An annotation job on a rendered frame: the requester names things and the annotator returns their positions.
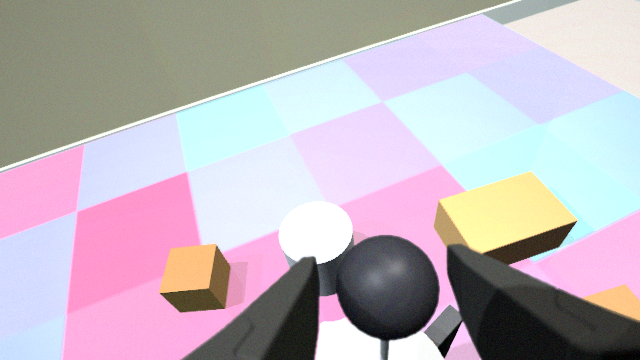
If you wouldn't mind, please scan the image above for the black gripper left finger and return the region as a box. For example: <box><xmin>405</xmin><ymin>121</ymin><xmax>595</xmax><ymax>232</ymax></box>
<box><xmin>179</xmin><ymin>256</ymin><xmax>320</xmax><ymax>360</ymax></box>

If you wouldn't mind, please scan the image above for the pale yellow block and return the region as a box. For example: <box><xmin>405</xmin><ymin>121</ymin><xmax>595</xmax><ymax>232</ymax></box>
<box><xmin>434</xmin><ymin>171</ymin><xmax>578</xmax><ymax>265</ymax></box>

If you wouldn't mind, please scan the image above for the grey cylinder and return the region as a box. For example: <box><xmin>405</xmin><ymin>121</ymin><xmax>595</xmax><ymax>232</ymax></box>
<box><xmin>278</xmin><ymin>201</ymin><xmax>354</xmax><ymax>297</ymax></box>

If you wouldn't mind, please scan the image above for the glass french press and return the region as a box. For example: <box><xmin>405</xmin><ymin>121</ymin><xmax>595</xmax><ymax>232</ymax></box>
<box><xmin>322</xmin><ymin>235</ymin><xmax>462</xmax><ymax>360</ymax></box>

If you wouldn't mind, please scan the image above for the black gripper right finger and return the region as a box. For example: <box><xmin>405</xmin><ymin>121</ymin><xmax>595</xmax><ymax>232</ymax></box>
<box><xmin>446</xmin><ymin>244</ymin><xmax>640</xmax><ymax>360</ymax></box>

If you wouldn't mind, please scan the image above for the orange cube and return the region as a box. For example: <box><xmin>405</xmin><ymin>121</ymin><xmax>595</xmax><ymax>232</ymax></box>
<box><xmin>583</xmin><ymin>284</ymin><xmax>640</xmax><ymax>320</ymax></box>
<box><xmin>159</xmin><ymin>244</ymin><xmax>230</xmax><ymax>313</ymax></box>

